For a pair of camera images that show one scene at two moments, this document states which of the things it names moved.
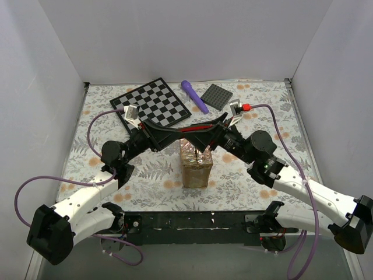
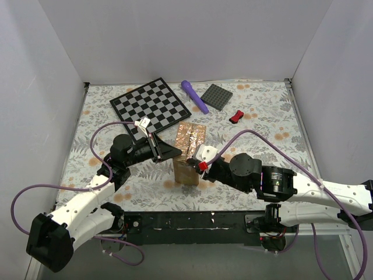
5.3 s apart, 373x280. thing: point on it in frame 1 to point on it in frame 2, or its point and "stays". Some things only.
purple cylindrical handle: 186,85 stays
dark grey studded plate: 217,97 stays
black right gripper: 221,135 to 198,168
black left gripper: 148,135 to 156,147
